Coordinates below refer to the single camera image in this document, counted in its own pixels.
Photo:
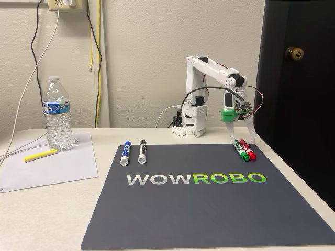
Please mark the red marker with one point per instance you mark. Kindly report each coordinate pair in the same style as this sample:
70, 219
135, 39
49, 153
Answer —
248, 150

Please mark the green marker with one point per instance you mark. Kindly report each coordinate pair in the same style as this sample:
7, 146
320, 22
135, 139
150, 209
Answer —
242, 151

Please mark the black marker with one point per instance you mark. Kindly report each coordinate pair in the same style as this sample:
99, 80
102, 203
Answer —
142, 151

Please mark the blue marker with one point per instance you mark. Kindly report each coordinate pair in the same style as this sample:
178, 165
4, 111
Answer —
125, 153

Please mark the dark brown door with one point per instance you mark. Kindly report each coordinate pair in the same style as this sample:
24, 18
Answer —
301, 91

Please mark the brass door knob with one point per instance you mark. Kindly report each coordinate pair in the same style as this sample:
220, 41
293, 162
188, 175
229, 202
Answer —
294, 53

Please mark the dark grey WOWROBO mat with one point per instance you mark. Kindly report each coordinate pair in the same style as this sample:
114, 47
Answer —
183, 209

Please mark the clear plastic water bottle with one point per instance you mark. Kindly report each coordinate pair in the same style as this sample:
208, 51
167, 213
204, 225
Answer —
58, 117

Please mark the white paper sheet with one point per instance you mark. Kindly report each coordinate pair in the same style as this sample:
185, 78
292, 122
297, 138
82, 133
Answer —
52, 170

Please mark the white charger plug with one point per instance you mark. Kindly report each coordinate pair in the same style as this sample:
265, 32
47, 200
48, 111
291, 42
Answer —
68, 2

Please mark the yellow highlighter stick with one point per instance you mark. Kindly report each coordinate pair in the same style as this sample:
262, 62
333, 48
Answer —
39, 155

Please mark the green camera mount with board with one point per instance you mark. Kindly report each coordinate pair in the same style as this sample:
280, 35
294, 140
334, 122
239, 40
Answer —
229, 115

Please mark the beige wall outlet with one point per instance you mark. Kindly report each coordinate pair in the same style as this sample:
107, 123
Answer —
56, 6

